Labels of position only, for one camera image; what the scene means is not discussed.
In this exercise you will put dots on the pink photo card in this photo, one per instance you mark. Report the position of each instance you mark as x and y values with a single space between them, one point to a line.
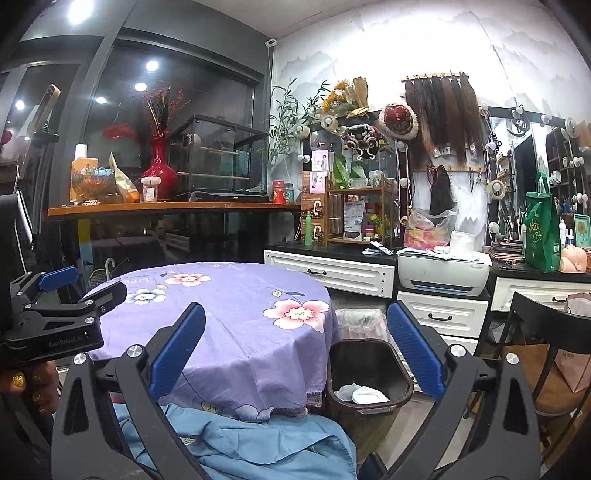
321 161

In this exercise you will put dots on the black chair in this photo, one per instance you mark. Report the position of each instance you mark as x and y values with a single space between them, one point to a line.
554 314

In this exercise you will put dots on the teal can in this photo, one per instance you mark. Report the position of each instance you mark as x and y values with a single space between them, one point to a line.
289 194

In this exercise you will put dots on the green tote bag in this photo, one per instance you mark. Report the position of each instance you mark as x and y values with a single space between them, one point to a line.
542 230

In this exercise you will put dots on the white umbrella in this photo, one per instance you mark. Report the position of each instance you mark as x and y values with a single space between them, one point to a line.
110 265

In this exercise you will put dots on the light blue cloth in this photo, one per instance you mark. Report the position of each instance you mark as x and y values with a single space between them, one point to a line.
258 457

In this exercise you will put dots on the red tin can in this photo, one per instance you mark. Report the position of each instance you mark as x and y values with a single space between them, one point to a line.
278 193

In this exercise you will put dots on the white drawer cabinet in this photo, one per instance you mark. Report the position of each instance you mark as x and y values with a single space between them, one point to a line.
332 274

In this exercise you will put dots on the white paper cup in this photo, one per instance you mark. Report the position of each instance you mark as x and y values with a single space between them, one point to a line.
81 151

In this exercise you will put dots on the ornate headdress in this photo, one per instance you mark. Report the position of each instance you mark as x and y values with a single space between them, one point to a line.
364 138

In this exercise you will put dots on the wooden rack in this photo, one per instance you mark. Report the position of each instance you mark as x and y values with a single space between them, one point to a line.
360 189

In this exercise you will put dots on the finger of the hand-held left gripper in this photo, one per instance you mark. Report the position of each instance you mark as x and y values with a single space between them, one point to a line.
104 297
57 278

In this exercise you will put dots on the stack of brown boxes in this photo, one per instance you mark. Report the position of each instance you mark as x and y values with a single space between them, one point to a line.
318 207

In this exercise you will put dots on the green leafy plant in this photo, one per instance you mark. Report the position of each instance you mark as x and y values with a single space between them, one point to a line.
286 115

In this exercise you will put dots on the gold foil gift basket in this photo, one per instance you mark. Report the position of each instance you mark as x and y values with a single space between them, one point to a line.
97 184

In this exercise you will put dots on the clear bag of pink items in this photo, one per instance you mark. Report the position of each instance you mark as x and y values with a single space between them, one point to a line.
427 230

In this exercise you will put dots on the red round hat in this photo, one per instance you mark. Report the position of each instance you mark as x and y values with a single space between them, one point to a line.
398 120

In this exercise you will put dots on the red vase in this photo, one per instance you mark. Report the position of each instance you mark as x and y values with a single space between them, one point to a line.
159 177

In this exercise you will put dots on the dark brown trash bin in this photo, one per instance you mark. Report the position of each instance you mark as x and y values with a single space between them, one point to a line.
364 364

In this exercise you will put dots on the green bottle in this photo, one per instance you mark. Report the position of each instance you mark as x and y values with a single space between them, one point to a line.
308 230

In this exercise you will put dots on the white printer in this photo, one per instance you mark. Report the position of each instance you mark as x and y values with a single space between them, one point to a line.
443 274

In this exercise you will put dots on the wooden counter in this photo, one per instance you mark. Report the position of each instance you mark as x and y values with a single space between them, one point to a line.
184 208

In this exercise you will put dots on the white plastic container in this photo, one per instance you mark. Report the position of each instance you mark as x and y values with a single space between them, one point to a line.
461 244

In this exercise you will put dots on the pink pig toy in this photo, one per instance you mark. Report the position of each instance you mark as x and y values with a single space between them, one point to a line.
572 258

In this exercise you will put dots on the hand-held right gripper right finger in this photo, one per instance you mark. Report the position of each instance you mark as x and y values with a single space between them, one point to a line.
415 350

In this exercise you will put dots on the person's left hand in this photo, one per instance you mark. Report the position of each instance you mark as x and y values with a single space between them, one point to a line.
18 381

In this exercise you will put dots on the bin with clear liner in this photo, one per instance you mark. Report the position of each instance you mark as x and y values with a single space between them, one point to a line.
360 325

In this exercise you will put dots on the brown paper bag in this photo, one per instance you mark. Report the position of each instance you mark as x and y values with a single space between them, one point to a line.
531 378

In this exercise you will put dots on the black hair bundle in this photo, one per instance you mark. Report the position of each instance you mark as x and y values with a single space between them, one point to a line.
440 191

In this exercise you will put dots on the sunflower bouquet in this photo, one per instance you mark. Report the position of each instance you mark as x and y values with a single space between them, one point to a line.
341 94

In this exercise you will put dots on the purple floral tablecloth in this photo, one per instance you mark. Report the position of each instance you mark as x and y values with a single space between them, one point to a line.
231 350

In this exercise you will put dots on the phone on stand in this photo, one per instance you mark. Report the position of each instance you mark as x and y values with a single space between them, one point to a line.
48 106

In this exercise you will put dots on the dried red branches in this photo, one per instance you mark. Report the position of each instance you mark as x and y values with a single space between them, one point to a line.
159 106

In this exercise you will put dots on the glass terrarium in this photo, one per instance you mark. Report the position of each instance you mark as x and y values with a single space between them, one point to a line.
217 157

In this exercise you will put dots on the yellow paper bag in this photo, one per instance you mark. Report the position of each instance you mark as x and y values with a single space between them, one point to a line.
122 182

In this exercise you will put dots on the hair extension rack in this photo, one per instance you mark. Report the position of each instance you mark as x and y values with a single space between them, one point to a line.
438 115

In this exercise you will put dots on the small jar white lid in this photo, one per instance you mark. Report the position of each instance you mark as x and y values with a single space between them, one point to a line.
149 190

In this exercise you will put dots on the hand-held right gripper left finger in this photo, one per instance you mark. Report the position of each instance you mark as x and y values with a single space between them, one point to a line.
178 350

